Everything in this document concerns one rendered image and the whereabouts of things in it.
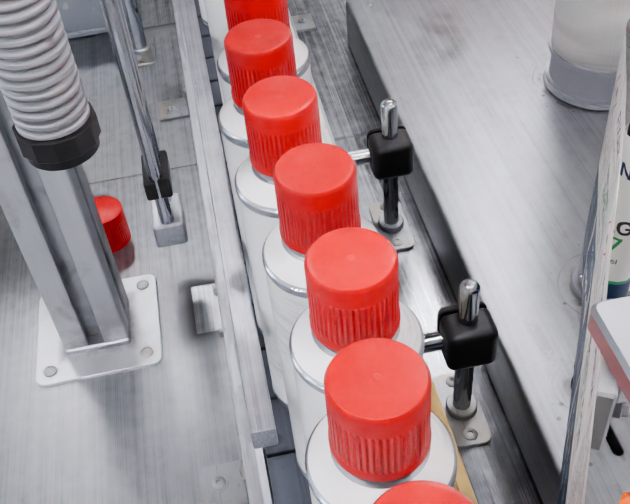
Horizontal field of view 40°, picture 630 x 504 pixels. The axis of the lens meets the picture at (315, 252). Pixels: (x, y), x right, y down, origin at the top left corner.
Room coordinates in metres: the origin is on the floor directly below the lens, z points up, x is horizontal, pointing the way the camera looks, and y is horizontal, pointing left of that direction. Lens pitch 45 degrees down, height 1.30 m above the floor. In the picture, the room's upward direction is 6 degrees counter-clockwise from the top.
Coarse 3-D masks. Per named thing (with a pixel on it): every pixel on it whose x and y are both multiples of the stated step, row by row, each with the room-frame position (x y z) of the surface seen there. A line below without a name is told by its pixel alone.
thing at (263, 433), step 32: (192, 0) 0.64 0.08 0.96; (192, 32) 0.59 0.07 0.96; (192, 64) 0.54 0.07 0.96; (224, 160) 0.43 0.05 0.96; (224, 192) 0.40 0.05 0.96; (224, 224) 0.37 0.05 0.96; (224, 256) 0.34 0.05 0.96; (256, 352) 0.27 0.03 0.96; (256, 384) 0.25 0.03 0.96; (256, 416) 0.24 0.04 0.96; (256, 448) 0.23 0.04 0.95
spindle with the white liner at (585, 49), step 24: (576, 0) 0.57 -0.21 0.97; (600, 0) 0.55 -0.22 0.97; (624, 0) 0.54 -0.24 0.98; (576, 24) 0.56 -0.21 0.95; (600, 24) 0.55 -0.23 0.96; (624, 24) 0.54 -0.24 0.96; (552, 48) 0.59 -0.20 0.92; (576, 48) 0.56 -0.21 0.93; (600, 48) 0.55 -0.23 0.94; (552, 72) 0.58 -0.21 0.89; (576, 72) 0.56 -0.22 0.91; (600, 72) 0.55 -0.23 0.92; (576, 96) 0.56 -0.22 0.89; (600, 96) 0.55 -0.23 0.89
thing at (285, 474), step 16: (208, 32) 0.73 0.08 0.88; (208, 48) 0.70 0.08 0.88; (208, 64) 0.67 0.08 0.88; (240, 240) 0.44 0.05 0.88; (272, 400) 0.30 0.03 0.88; (288, 416) 0.29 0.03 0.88; (288, 432) 0.28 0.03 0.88; (272, 448) 0.27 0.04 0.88; (288, 448) 0.27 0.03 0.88; (272, 464) 0.26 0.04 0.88; (288, 464) 0.26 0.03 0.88; (272, 480) 0.25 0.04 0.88; (288, 480) 0.25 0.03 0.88; (304, 480) 0.25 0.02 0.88; (288, 496) 0.24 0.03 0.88; (304, 496) 0.24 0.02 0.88
